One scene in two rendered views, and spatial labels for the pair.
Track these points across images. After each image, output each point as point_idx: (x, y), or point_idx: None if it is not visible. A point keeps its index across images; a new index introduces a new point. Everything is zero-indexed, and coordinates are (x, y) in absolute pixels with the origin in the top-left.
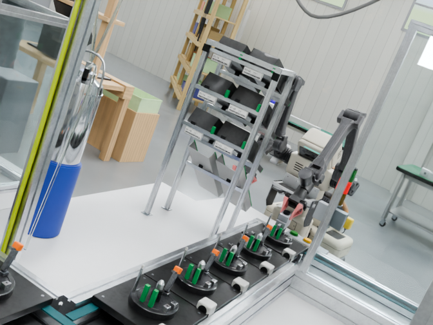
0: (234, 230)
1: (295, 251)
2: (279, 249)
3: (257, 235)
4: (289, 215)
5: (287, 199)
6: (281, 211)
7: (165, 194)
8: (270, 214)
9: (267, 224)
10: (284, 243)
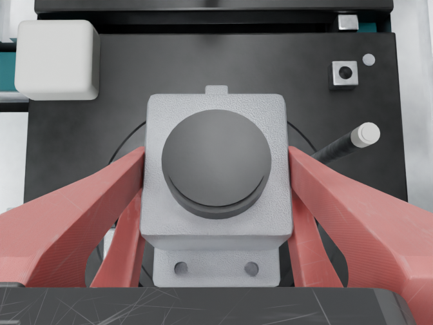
0: (430, 26)
1: (49, 187)
2: (131, 68)
3: (317, 113)
4: (158, 158)
5: (386, 235)
6: (290, 151)
7: None
8: (364, 124)
9: (322, 148)
10: (127, 138)
